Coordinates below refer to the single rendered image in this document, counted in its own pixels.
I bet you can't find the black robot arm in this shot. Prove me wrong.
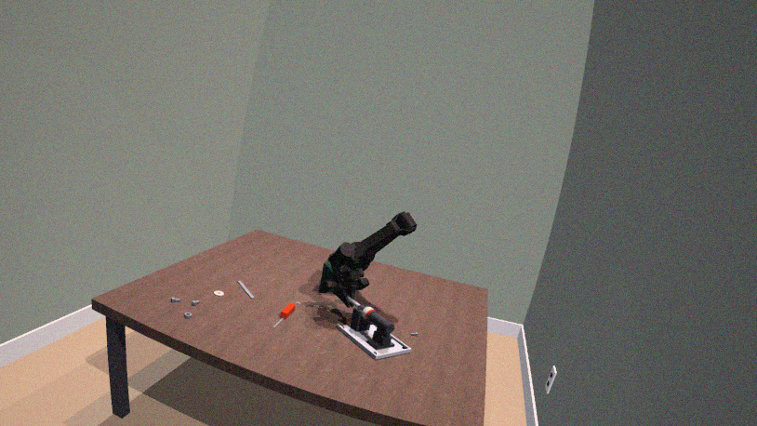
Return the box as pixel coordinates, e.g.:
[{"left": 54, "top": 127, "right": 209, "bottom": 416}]
[{"left": 328, "top": 212, "right": 417, "bottom": 282}]

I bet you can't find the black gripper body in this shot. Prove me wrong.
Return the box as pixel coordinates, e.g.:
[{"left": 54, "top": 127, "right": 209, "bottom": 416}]
[{"left": 319, "top": 264, "right": 369, "bottom": 293}]

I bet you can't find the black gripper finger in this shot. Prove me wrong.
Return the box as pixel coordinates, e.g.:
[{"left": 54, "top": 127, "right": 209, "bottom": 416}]
[
  {"left": 333, "top": 287, "right": 351, "bottom": 308},
  {"left": 347, "top": 286, "right": 359, "bottom": 308}
]

